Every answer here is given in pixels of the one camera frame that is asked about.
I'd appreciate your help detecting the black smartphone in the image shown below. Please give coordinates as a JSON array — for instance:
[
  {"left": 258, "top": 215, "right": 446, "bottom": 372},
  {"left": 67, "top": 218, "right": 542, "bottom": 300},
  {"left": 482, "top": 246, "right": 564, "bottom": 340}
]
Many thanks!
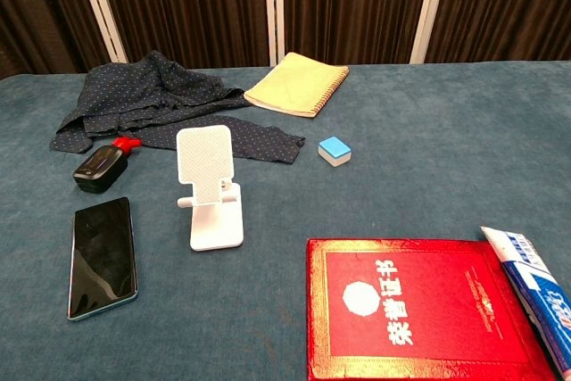
[{"left": 66, "top": 196, "right": 140, "bottom": 323}]

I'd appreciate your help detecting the yellow spiral notebook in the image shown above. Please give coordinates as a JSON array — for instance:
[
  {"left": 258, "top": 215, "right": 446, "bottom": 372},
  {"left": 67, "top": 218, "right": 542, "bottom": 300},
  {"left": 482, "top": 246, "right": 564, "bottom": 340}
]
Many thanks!
[{"left": 243, "top": 51, "right": 351, "bottom": 120}]

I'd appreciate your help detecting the dark pleated curtain panel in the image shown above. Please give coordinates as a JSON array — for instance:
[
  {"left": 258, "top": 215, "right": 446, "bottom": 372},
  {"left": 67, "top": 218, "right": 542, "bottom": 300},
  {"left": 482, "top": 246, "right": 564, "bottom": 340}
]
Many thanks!
[
  {"left": 0, "top": 0, "right": 111, "bottom": 80},
  {"left": 91, "top": 0, "right": 273, "bottom": 70},
  {"left": 282, "top": 0, "right": 434, "bottom": 66},
  {"left": 424, "top": 0, "right": 571, "bottom": 64}
]

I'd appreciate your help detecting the red gold certificate folder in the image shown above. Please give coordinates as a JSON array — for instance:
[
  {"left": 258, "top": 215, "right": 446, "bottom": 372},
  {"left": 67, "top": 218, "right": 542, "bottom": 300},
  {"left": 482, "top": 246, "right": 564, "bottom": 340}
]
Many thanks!
[{"left": 305, "top": 237, "right": 557, "bottom": 381}]

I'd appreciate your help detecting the black ink bottle red cap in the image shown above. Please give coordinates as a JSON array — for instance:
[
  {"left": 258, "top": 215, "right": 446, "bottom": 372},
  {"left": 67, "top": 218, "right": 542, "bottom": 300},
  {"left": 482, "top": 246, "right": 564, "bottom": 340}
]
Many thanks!
[{"left": 71, "top": 136, "right": 143, "bottom": 195}]

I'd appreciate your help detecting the navy polka dot cloth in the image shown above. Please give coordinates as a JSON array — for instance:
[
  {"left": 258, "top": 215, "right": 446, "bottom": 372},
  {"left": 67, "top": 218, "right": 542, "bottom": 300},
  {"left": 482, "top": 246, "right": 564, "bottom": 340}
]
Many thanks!
[{"left": 48, "top": 49, "right": 307, "bottom": 165}]

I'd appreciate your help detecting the blue and white eraser block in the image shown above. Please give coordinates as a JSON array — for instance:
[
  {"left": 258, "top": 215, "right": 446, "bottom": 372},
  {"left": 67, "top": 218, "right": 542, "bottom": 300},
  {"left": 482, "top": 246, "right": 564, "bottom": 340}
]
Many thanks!
[{"left": 318, "top": 136, "right": 353, "bottom": 169}]

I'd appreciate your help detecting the blue white toothpaste tube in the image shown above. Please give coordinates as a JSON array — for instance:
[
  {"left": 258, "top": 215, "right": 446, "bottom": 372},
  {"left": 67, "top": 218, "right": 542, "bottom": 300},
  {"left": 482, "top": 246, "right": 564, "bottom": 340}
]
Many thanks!
[{"left": 480, "top": 225, "right": 571, "bottom": 378}]

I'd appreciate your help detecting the white folding phone stand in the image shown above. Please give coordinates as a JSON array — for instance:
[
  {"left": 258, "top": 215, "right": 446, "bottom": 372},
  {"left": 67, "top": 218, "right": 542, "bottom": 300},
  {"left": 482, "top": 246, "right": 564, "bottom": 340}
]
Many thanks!
[{"left": 175, "top": 124, "right": 245, "bottom": 253}]

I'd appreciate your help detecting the white screen frame post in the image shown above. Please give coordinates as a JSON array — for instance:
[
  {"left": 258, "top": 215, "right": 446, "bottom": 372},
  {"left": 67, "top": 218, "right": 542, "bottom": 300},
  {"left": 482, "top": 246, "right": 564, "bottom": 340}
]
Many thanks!
[
  {"left": 262, "top": 0, "right": 287, "bottom": 67},
  {"left": 409, "top": 0, "right": 452, "bottom": 64},
  {"left": 72, "top": 0, "right": 129, "bottom": 64}
]

